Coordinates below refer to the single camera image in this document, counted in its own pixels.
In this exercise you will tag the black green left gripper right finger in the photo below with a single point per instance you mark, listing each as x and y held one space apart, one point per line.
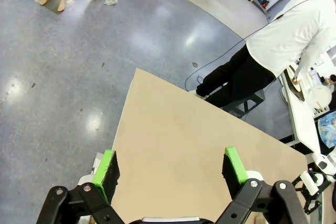
236 171

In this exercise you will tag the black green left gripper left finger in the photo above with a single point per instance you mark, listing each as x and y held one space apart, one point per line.
105 171

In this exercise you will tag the person's right forearm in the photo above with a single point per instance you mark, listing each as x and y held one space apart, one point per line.
309 58

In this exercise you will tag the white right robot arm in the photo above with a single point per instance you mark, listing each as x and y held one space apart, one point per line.
312 182

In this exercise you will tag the person's right hand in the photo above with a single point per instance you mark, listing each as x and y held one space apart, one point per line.
297 80

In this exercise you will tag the white side table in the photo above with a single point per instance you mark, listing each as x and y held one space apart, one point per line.
300 121

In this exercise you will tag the person's white shoe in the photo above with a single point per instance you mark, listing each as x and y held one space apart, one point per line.
199 94

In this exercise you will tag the person's black trousers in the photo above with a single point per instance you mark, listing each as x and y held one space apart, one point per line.
236 79

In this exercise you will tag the blue patterned screen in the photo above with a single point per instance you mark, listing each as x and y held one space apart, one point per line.
328 129

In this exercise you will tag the person in white shirt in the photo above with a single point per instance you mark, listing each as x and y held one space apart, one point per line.
223 53

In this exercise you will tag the seated dark haired person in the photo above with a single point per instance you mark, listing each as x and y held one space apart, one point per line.
331 81

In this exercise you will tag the person's white shirt torso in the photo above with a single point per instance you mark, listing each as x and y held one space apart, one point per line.
288 32

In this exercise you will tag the white table base bracket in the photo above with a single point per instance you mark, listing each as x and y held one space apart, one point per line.
90 170

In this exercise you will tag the dark metal table frame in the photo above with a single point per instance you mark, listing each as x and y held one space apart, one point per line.
244 104

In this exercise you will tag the black metal bracket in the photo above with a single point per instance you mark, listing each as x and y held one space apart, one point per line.
312 203

